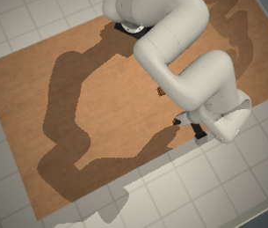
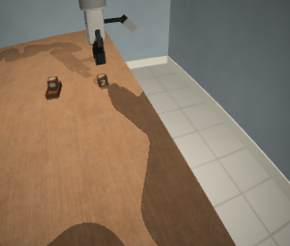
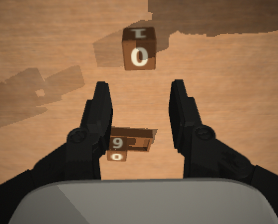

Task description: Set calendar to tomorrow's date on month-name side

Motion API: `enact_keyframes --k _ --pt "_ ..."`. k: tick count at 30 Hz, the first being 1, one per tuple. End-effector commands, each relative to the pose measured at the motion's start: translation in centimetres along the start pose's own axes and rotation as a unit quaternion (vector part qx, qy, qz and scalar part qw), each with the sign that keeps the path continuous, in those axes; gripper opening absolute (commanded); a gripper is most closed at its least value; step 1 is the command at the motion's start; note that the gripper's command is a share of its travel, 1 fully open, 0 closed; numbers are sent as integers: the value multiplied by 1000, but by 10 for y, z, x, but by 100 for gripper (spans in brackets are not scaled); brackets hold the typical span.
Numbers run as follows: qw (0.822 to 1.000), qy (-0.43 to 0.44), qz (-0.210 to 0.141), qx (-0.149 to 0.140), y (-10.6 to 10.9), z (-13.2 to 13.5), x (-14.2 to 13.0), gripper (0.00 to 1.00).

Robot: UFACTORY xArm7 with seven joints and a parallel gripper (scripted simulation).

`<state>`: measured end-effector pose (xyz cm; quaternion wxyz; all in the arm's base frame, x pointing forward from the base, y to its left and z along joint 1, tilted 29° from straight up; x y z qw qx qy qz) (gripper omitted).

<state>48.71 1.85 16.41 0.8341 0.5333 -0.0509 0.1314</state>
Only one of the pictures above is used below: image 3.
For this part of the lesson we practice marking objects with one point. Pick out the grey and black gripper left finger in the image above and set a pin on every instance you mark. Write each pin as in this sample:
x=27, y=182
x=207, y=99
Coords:
x=76, y=159

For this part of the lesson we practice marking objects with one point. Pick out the brown wooden tray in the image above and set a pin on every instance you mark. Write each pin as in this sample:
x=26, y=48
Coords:
x=139, y=140

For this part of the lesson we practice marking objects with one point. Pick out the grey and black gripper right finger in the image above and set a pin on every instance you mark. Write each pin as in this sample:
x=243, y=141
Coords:
x=207, y=157

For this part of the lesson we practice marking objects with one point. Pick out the brown calendar cube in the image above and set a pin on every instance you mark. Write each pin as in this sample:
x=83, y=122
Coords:
x=117, y=149
x=139, y=48

